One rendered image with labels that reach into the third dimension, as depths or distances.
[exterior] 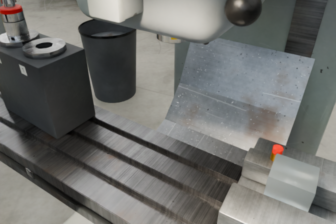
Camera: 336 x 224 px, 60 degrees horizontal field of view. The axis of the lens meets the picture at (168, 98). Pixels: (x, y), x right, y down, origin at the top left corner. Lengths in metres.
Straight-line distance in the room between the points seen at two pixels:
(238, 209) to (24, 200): 1.67
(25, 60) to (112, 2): 0.42
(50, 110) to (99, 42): 1.66
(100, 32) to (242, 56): 2.07
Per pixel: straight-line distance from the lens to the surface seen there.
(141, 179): 0.60
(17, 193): 2.04
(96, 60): 2.41
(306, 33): 0.74
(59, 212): 1.86
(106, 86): 2.51
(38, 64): 0.64
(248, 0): 0.24
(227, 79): 0.79
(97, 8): 0.30
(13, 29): 0.75
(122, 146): 0.67
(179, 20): 0.29
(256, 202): 0.44
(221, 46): 0.80
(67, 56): 0.67
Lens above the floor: 1.43
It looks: 33 degrees down
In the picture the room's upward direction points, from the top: straight up
